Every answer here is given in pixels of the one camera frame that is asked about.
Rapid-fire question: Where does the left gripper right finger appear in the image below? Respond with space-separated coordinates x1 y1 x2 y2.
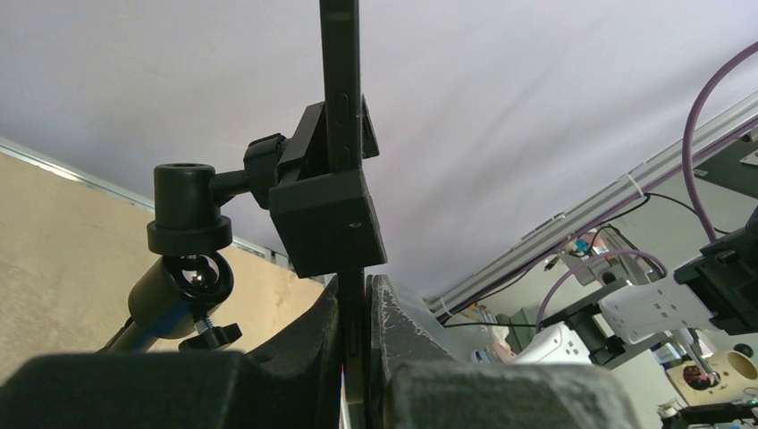
364 274 641 428

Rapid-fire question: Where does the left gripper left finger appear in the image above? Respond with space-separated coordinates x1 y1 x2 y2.
1 282 341 428

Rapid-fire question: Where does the tall black phone stand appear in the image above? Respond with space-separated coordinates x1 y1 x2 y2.
97 94 389 355

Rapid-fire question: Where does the black phone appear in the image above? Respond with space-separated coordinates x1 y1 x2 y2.
319 1 365 405

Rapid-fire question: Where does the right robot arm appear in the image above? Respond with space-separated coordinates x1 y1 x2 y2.
514 213 757 372

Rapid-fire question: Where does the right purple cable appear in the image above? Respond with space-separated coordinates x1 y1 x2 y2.
535 41 758 332

